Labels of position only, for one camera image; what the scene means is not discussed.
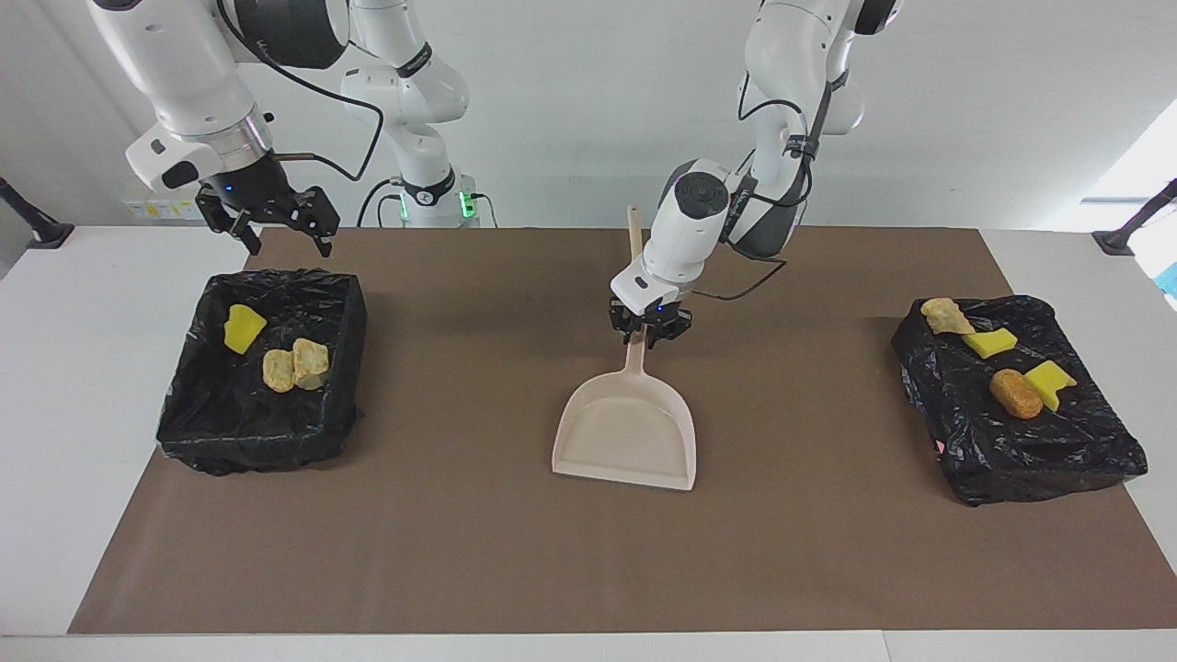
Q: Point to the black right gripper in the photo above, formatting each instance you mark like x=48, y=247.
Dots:
x=248, y=184

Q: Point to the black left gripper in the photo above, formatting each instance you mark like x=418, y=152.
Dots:
x=651, y=313

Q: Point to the pink hand brush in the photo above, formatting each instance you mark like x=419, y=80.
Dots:
x=635, y=234

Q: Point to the pink plastic dustpan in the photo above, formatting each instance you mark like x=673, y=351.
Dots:
x=630, y=432

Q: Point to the yellow sponge wedge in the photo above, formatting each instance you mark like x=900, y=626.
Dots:
x=244, y=328

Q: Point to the tan rock-like chunk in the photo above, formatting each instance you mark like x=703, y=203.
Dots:
x=311, y=361

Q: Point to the orange striped croissant piece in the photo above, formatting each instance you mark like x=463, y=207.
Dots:
x=279, y=370

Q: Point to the pale beige rock-like chunk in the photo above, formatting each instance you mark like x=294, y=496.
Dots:
x=945, y=315

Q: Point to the curved-edge yellow sponge piece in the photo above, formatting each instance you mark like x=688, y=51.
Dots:
x=990, y=343

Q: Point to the brown oval bread piece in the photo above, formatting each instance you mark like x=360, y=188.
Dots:
x=1016, y=393

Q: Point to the notched yellow sponge piece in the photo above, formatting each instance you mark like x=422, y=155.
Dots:
x=1050, y=382

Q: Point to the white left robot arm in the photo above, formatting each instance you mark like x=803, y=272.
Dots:
x=690, y=221

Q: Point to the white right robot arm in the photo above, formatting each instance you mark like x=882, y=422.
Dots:
x=184, y=74

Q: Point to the open bin with black bag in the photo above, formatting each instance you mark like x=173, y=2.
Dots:
x=257, y=423

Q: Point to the bin wrapped in black bag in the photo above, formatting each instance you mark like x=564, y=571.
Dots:
x=1011, y=450

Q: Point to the black clamp stand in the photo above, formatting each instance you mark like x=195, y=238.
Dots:
x=37, y=225
x=1136, y=225

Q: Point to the brown table mat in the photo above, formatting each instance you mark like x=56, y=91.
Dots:
x=552, y=570

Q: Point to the teal object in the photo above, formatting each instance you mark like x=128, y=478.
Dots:
x=1171, y=279

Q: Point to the white wall socket strip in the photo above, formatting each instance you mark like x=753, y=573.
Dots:
x=147, y=209

